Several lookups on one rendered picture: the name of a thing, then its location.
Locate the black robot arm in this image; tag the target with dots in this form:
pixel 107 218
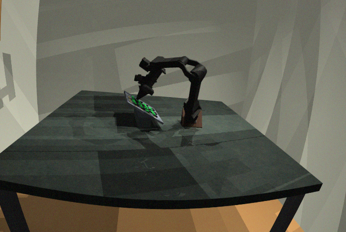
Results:
pixel 196 75

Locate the grey switch panel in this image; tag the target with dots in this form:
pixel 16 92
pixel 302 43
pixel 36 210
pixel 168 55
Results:
pixel 143 113

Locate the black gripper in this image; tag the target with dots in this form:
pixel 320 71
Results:
pixel 146 88

